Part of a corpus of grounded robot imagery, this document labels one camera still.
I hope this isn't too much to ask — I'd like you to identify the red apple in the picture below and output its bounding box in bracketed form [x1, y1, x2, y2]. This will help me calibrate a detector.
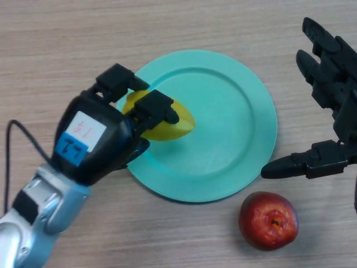
[238, 191, 299, 251]

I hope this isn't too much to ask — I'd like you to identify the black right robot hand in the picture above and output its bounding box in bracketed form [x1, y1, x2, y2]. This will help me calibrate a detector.
[261, 17, 357, 179]

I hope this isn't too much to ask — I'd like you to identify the teal round plate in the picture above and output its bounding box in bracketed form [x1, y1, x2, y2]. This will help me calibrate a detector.
[115, 49, 277, 203]

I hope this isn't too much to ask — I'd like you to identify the yellow starfruit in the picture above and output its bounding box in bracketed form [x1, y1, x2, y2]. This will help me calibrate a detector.
[122, 89, 196, 142]

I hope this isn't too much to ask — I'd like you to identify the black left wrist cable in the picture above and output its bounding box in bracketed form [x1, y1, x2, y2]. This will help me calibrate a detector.
[2, 119, 53, 216]

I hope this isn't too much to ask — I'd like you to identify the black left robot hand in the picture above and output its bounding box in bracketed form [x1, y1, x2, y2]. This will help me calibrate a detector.
[51, 63, 181, 187]

